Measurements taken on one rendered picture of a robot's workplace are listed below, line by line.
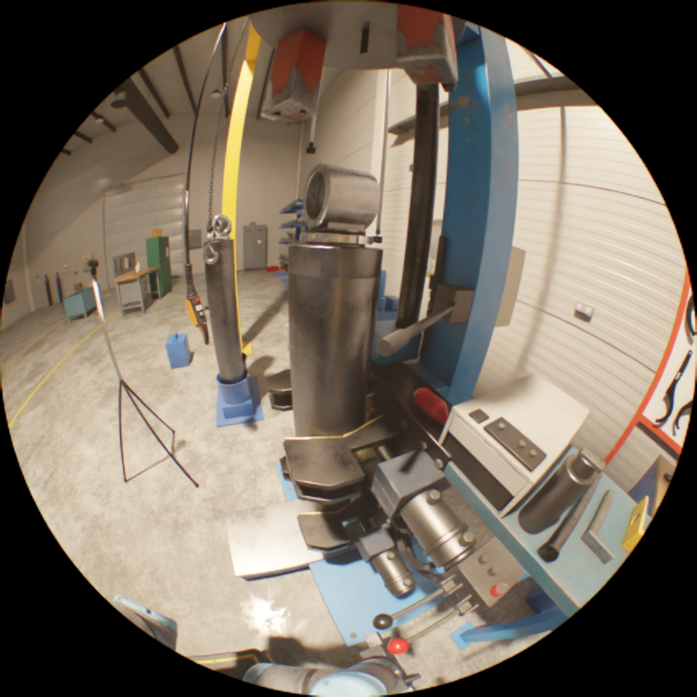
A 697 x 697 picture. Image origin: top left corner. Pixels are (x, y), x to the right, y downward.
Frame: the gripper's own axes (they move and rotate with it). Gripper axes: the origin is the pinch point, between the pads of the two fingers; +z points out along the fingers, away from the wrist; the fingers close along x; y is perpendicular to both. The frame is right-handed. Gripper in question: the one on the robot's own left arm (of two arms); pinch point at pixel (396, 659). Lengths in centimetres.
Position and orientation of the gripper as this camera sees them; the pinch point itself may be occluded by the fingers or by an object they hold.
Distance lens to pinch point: 75.4
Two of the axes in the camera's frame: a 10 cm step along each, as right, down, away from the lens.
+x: -3.7, -3.3, 8.7
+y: 8.6, -4.7, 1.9
